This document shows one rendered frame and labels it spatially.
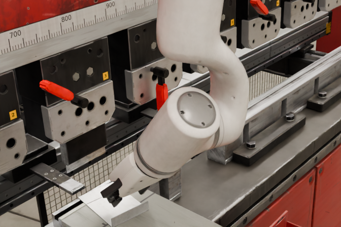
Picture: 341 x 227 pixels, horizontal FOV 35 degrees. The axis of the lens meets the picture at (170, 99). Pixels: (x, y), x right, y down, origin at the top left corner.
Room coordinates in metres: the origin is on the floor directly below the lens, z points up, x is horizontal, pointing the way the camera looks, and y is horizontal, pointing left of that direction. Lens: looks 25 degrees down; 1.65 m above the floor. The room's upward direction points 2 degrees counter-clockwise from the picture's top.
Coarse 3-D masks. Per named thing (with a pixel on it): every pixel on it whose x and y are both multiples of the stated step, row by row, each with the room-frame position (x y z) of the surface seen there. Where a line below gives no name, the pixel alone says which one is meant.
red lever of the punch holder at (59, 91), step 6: (42, 84) 0.80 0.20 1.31; (48, 84) 0.80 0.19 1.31; (54, 84) 0.81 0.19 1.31; (48, 90) 0.80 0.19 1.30; (54, 90) 0.81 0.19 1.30; (60, 90) 0.81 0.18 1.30; (66, 90) 0.83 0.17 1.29; (60, 96) 0.82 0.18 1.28; (66, 96) 0.82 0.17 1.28; (72, 96) 0.83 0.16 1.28; (78, 96) 0.85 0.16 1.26; (72, 102) 0.85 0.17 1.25; (78, 102) 0.84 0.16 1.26; (84, 102) 0.84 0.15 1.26
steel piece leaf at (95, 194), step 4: (108, 184) 0.97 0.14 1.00; (100, 188) 0.96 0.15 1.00; (104, 188) 0.96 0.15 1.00; (92, 192) 0.95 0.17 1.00; (96, 192) 0.95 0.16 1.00; (80, 196) 0.94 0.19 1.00; (84, 196) 0.94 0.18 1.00; (88, 196) 0.93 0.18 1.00; (92, 196) 0.93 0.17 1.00; (96, 196) 0.93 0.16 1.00; (100, 196) 0.93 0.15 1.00; (84, 200) 0.92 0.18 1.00; (88, 200) 0.92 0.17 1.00; (92, 200) 0.92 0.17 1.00
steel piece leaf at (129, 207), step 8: (96, 200) 0.92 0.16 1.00; (104, 200) 0.92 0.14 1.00; (128, 200) 0.91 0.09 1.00; (136, 200) 0.91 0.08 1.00; (96, 208) 0.89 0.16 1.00; (104, 208) 0.89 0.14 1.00; (112, 208) 0.89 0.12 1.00; (120, 208) 0.89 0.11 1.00; (128, 208) 0.89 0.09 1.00; (136, 208) 0.86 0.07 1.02; (144, 208) 0.88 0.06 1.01; (104, 216) 0.86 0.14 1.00; (112, 216) 0.86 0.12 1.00; (120, 216) 0.84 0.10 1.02; (128, 216) 0.85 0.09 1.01; (112, 224) 0.83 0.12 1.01
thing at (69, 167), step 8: (96, 128) 0.95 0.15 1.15; (104, 128) 0.97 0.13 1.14; (80, 136) 0.92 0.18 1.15; (88, 136) 0.94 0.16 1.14; (96, 136) 0.95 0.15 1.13; (104, 136) 0.96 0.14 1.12; (64, 144) 0.90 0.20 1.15; (72, 144) 0.91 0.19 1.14; (80, 144) 0.92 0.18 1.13; (88, 144) 0.93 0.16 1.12; (96, 144) 0.95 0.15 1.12; (104, 144) 0.96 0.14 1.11; (64, 152) 0.90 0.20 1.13; (72, 152) 0.90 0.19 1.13; (80, 152) 0.92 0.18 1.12; (88, 152) 0.93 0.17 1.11; (96, 152) 0.96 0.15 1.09; (104, 152) 0.97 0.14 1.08; (64, 160) 0.90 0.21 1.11; (72, 160) 0.90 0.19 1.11; (80, 160) 0.93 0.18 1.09; (88, 160) 0.94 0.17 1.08; (72, 168) 0.91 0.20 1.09
